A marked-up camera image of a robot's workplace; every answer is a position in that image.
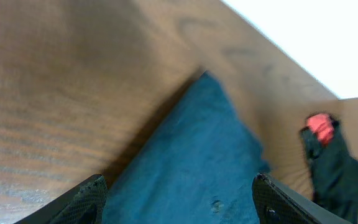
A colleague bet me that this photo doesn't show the black and red garment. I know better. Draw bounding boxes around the black and red garment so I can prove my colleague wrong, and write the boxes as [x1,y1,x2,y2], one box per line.
[300,113,358,223]

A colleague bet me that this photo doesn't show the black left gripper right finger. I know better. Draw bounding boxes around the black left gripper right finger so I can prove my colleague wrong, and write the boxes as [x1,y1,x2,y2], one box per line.
[252,174,351,224]

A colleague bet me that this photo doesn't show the dark blue shorts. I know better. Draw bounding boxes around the dark blue shorts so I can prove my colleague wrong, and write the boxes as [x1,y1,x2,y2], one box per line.
[102,73,266,224]

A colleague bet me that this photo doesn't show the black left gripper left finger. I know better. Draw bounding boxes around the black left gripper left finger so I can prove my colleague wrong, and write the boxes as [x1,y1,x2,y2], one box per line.
[15,174,108,224]

